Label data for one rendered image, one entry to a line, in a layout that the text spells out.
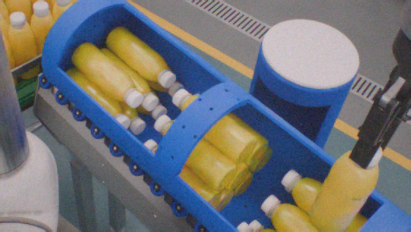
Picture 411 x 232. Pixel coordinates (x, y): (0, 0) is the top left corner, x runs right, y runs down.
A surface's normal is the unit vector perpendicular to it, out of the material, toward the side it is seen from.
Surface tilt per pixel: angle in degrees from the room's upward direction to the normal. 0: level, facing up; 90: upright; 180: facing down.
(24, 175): 48
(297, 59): 0
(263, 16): 0
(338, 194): 90
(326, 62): 0
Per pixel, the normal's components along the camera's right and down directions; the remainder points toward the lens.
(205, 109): -0.07, -0.54
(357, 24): 0.09, -0.65
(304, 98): -0.18, 0.73
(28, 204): 0.59, 0.37
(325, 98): 0.22, 0.75
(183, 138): -0.41, -0.15
